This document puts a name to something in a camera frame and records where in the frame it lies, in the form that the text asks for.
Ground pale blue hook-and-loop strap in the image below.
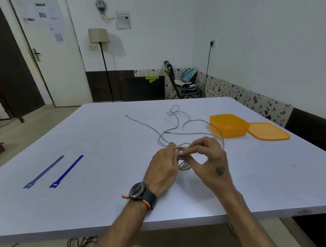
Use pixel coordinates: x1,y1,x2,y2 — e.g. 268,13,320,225
23,155,65,189

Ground person's left forearm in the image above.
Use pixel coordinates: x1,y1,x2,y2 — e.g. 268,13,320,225
95,198,151,247

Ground dark blue hook-and-loop strap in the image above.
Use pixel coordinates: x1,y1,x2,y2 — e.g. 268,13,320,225
49,155,84,189

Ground orange plastic lid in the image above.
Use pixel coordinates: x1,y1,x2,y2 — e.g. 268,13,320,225
248,122,291,141

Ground orange thread bracelet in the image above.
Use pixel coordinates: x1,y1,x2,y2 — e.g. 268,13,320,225
121,195,152,211

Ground paper notices on door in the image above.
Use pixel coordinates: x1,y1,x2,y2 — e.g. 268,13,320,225
15,0,65,43

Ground person's left hand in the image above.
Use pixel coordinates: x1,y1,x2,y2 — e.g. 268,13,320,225
143,142,181,198

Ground floor lamp with beige shade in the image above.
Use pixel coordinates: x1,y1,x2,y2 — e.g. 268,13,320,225
88,28,115,103

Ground bundle of reddish wires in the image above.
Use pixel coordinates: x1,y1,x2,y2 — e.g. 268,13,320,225
67,236,99,247

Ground black folding chair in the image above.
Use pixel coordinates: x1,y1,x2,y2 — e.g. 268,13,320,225
164,61,203,100

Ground black power cord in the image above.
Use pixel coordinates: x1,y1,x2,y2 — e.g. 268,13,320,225
203,45,213,98

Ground grey cable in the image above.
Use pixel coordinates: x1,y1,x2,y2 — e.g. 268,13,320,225
125,105,225,171

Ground orange plastic container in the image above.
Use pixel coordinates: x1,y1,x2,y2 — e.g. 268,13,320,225
209,113,250,139

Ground black wristwatch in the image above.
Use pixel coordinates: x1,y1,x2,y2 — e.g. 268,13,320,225
128,182,158,211

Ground blue bag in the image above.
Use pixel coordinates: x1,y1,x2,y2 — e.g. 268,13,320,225
180,67,198,83

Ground grey wall device with wires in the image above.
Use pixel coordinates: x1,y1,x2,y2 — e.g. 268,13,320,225
95,0,115,21

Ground black board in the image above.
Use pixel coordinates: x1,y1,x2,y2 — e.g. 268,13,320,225
120,75,166,102

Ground white door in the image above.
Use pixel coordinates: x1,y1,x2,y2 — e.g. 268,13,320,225
10,0,93,107

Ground person's right hand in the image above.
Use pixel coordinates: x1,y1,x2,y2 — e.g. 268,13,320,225
178,136,235,197

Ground person's right forearm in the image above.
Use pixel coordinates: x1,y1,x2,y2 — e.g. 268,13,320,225
216,188,277,247

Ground white wall panel box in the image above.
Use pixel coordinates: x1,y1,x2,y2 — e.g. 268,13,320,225
115,12,132,29

